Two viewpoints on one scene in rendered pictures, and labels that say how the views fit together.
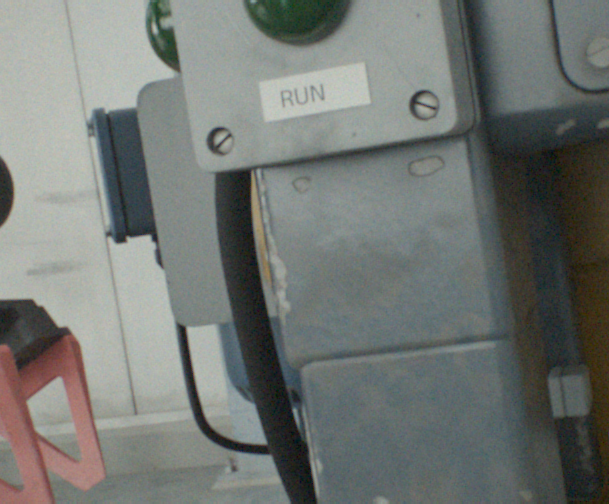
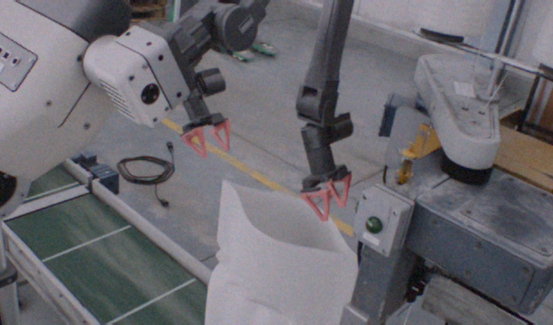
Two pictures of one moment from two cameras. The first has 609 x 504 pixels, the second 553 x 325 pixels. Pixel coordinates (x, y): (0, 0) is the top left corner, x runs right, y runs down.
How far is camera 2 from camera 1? 0.70 m
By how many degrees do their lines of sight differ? 33
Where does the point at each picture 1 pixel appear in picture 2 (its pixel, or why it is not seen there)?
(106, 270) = not seen: outside the picture
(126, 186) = (386, 125)
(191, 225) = (397, 143)
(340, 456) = (361, 273)
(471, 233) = (394, 259)
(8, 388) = (326, 199)
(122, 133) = (390, 112)
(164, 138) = (399, 120)
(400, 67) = (383, 244)
